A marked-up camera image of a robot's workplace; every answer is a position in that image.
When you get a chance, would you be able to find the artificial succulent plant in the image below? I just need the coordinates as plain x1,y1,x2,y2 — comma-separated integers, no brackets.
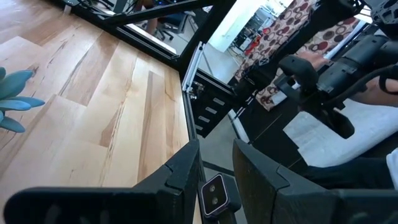
0,67,46,134

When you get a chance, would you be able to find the black depth camera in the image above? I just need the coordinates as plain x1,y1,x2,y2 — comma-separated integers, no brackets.
197,173,243,222

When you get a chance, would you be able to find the silver bracket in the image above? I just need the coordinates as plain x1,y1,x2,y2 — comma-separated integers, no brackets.
181,42,206,93

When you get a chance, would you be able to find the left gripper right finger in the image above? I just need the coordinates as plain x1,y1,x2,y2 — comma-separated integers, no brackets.
232,139,398,224

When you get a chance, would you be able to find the black aluminium table frame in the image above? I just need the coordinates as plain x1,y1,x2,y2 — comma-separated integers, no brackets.
46,0,363,141

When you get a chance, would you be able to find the person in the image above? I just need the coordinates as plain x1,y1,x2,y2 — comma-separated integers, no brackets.
234,0,398,113

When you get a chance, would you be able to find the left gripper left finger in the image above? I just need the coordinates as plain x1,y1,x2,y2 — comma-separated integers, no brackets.
2,139,201,224

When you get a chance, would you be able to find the black office chair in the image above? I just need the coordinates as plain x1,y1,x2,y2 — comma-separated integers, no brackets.
154,11,200,41

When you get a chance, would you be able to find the person's hand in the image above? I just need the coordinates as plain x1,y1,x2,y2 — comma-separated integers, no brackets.
297,49,330,71

